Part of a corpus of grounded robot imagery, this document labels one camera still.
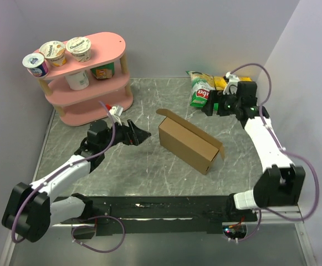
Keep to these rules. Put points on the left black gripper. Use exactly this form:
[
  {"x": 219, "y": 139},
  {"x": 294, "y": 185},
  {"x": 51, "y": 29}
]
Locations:
[{"x": 132, "y": 134}]

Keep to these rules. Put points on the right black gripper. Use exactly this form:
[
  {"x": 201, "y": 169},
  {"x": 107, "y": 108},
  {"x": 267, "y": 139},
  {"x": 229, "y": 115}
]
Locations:
[{"x": 213, "y": 97}]

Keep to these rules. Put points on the brown cardboard box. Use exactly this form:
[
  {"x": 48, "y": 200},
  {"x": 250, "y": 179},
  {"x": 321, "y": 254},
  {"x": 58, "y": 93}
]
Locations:
[{"x": 188, "y": 142}]

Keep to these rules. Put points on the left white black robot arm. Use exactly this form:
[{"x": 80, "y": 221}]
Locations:
[{"x": 32, "y": 209}]

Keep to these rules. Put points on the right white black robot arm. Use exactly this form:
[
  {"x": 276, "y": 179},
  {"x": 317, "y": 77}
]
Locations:
[{"x": 281, "y": 181}]

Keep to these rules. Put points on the green Chuba chips bag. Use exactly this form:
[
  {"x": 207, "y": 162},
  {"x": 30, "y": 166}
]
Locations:
[{"x": 201, "y": 85}]

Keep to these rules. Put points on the yellow Lays chips bag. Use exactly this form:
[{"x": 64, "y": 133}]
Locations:
[{"x": 220, "y": 82}]

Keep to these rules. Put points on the green snack cup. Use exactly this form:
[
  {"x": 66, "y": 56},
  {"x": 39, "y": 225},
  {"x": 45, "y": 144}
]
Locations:
[{"x": 103, "y": 72}]

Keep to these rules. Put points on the pink three-tier shelf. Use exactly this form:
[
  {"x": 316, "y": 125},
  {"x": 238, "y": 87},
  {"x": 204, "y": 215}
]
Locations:
[{"x": 79, "y": 107}]

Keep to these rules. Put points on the white plastic cup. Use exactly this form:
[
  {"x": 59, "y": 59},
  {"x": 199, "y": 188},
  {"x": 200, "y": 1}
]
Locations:
[{"x": 78, "y": 81}]

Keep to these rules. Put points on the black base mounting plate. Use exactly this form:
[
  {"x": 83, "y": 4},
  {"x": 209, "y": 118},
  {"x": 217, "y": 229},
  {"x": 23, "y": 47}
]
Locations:
[{"x": 163, "y": 214}]

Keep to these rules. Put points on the white Chobani yogurt cup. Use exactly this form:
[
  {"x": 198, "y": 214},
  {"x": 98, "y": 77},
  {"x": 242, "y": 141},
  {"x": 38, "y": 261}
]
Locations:
[{"x": 80, "y": 48}]

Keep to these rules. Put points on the orange Chobani yogurt cup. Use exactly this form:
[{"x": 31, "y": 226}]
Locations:
[{"x": 54, "y": 52}]

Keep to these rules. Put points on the blue white yogurt cup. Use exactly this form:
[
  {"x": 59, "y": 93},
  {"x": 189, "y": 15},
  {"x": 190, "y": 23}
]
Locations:
[{"x": 36, "y": 65}]

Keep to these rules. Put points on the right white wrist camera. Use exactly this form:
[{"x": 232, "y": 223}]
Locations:
[{"x": 232, "y": 81}]

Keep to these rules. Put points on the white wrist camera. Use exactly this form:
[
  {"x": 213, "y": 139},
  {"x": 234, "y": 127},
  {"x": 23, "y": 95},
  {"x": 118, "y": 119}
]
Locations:
[
  {"x": 232, "y": 81},
  {"x": 115, "y": 112}
]

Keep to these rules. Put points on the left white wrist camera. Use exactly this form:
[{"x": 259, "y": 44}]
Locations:
[{"x": 115, "y": 112}]

